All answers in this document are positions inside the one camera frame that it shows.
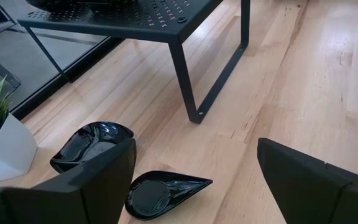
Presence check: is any white square plant pot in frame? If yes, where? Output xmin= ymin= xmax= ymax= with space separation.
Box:
xmin=0 ymin=113 xmax=39 ymax=184

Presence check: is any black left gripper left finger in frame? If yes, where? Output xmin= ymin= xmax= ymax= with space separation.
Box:
xmin=69 ymin=138 xmax=137 ymax=224

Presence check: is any black perforated metal shelf riser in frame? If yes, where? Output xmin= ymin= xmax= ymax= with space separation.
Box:
xmin=16 ymin=0 xmax=251 ymax=124

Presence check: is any large black bowl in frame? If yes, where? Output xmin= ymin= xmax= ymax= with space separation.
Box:
xmin=49 ymin=121 xmax=135 ymax=174

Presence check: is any black table side rail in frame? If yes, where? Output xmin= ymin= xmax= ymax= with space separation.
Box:
xmin=9 ymin=36 xmax=126 ymax=121

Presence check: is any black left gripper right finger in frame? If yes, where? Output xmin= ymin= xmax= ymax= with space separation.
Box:
xmin=257 ymin=138 xmax=353 ymax=224

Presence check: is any black pointed plate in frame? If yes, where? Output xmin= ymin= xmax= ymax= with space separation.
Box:
xmin=124 ymin=170 xmax=214 ymax=222

